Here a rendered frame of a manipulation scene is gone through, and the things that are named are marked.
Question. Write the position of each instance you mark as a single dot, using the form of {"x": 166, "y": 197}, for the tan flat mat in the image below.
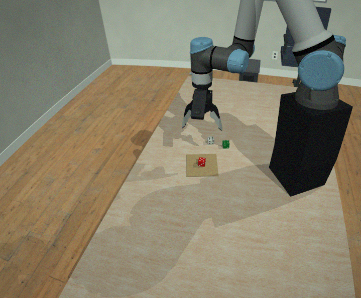
{"x": 210, "y": 168}

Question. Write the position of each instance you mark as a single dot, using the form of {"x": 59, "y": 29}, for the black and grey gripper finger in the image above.
{"x": 215, "y": 115}
{"x": 187, "y": 114}

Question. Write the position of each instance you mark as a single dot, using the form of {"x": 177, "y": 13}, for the white die with black pips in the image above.
{"x": 210, "y": 140}

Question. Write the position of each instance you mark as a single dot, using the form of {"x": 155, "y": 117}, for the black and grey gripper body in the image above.
{"x": 209, "y": 95}

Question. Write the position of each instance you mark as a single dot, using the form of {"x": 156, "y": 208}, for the green die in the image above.
{"x": 225, "y": 144}

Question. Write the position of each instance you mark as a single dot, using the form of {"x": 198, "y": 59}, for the red die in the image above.
{"x": 201, "y": 162}

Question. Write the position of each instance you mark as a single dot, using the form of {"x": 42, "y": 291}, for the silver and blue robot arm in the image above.
{"x": 318, "y": 52}

